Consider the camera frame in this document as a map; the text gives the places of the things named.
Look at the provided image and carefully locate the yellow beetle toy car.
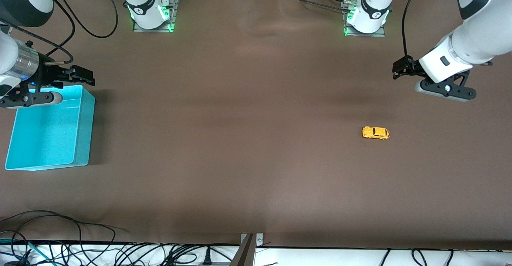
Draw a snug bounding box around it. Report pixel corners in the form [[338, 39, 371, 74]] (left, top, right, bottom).
[[362, 126, 390, 140]]

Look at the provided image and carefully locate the turquoise plastic bin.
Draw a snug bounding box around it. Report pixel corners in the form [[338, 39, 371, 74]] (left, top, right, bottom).
[[5, 84, 96, 171]]

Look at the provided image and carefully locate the black gripper cable with plug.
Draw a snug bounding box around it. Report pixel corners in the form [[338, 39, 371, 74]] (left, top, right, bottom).
[[0, 18, 74, 66]]

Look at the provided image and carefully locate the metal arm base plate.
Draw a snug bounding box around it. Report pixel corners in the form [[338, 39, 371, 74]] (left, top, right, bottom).
[[342, 0, 386, 38], [133, 0, 178, 32]]

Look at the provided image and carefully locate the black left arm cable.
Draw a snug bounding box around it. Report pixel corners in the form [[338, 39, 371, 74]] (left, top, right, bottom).
[[402, 0, 424, 60]]

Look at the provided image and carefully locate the long black looping arm cable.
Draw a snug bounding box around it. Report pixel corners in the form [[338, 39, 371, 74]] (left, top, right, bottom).
[[50, 0, 119, 39]]

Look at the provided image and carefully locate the thin black table cable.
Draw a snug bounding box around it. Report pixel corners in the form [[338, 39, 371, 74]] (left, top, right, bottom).
[[280, 0, 350, 12]]

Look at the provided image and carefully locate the black cable loop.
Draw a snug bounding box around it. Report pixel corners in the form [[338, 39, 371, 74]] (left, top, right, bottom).
[[0, 210, 129, 254]]

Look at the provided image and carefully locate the teal cable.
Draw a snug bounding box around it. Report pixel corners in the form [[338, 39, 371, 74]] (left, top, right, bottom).
[[0, 238, 48, 266]]

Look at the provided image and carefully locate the metal table clamp bracket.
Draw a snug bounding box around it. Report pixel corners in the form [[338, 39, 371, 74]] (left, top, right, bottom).
[[230, 233, 264, 266]]

